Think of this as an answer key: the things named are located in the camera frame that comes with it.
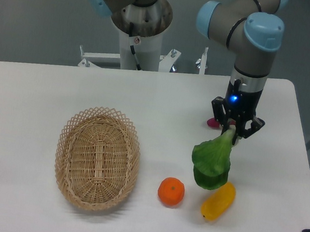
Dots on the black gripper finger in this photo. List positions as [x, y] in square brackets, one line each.
[240, 128]
[221, 116]

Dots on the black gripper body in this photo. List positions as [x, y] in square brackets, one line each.
[240, 105]

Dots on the green bok choy vegetable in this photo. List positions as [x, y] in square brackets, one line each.
[211, 161]

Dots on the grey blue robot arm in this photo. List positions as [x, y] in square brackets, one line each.
[249, 28]

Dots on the purple sweet potato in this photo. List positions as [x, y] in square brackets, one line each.
[214, 124]

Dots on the yellow mango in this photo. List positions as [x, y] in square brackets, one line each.
[213, 207]

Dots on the orange tangerine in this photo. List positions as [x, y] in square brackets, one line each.
[171, 191]

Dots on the woven wicker basket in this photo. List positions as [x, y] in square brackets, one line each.
[97, 159]

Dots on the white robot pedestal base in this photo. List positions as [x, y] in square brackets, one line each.
[140, 31]

